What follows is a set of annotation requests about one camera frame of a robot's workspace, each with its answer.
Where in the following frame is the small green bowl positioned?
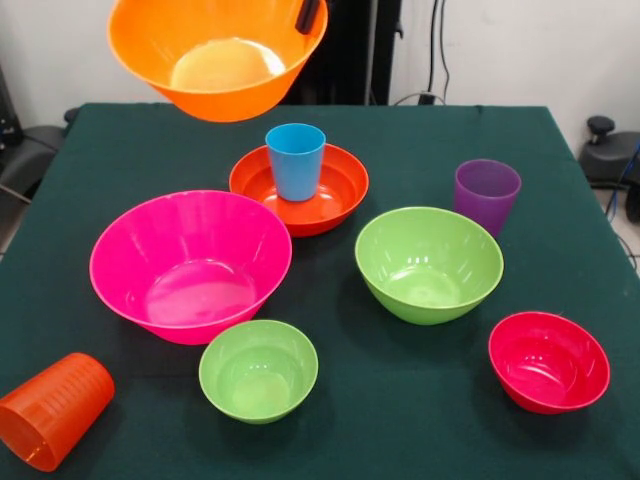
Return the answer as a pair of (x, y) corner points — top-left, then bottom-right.
(198, 319), (320, 426)

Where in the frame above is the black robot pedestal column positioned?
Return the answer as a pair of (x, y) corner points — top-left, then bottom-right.
(287, 0), (404, 106)

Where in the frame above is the small pink bowl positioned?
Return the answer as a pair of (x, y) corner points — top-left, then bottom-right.
(488, 311), (612, 416)

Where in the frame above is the large pink bowl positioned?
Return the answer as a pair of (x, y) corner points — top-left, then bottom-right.
(89, 189), (294, 346)

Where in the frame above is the large orange bowl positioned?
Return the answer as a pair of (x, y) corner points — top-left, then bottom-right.
(107, 0), (330, 124)

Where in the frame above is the large green bowl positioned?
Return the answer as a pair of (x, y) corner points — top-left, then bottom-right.
(354, 206), (505, 327)

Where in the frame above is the black pedestal leg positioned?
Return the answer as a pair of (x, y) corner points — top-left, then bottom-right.
(0, 124), (66, 201)
(578, 115), (640, 224)

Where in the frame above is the purple cup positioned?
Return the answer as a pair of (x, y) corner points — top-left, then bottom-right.
(453, 158), (523, 239)

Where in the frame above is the red-orange cup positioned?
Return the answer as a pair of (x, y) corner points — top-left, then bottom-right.
(0, 352), (116, 473)

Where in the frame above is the blue cup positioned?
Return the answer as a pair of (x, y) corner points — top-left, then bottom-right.
(264, 123), (327, 203)

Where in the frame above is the red-orange bowl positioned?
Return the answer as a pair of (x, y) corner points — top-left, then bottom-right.
(228, 143), (370, 238)

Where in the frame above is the black wall cable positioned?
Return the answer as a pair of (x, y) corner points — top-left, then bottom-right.
(427, 0), (452, 102)

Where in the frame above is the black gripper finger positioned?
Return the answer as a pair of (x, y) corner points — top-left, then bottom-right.
(294, 0), (322, 36)

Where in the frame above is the dark green table cloth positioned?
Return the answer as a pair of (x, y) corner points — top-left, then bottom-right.
(0, 102), (640, 480)

